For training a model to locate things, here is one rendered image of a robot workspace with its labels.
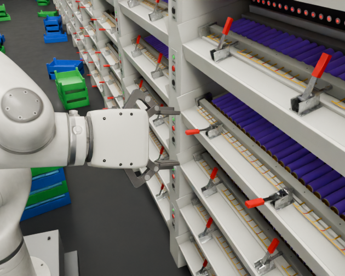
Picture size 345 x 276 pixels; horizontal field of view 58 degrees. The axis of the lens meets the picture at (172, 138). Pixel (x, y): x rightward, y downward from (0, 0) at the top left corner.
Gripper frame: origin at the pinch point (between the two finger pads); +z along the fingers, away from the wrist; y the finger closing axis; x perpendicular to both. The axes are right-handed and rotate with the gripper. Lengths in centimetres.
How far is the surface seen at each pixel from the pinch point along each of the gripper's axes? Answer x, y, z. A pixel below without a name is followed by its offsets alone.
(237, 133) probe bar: -9.4, -0.2, 21.6
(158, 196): -83, 32, 32
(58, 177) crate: -111, 25, -10
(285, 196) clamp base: 8.7, 10.6, 19.0
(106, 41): -162, -57, 26
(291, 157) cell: 3.4, 4.2, 26.0
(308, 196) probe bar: 11.5, 10.2, 21.8
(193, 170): -35.4, 12.5, 24.2
